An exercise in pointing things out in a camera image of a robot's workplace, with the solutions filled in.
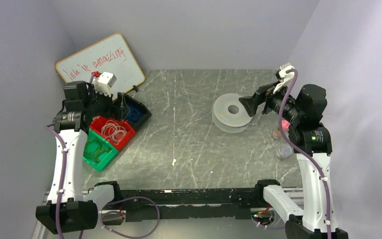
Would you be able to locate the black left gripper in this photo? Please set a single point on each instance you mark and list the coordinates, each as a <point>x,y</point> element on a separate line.
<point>118,106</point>

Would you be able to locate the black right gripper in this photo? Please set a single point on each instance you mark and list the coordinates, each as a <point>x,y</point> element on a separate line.
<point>263,100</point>

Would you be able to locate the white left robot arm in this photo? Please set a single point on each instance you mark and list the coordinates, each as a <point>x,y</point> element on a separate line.
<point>67,209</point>

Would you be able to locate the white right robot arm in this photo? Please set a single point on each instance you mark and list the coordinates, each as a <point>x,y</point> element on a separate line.
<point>311,143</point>

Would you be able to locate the black storage bin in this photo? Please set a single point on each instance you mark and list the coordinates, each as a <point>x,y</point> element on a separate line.
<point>140,114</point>

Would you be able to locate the white perforated filament spool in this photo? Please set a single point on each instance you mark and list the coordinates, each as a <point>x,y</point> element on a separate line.
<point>229,115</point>

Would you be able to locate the red storage bin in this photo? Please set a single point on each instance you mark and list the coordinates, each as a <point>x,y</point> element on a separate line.
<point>117,132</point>

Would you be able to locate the pink capped small bottle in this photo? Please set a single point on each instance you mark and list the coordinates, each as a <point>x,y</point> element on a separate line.
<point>277,133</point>

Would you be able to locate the green storage bin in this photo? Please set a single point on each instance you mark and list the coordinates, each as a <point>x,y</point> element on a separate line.
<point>98,152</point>

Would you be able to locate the whiteboard with red writing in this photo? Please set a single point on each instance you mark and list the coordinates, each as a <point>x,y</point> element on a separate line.
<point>112,55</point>

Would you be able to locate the clear small jar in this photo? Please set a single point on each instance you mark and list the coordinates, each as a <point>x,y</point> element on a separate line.
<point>284,151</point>

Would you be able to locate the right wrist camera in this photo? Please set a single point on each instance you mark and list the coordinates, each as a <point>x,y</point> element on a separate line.
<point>283,77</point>

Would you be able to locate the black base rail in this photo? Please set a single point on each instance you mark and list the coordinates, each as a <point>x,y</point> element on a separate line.
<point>164,204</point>

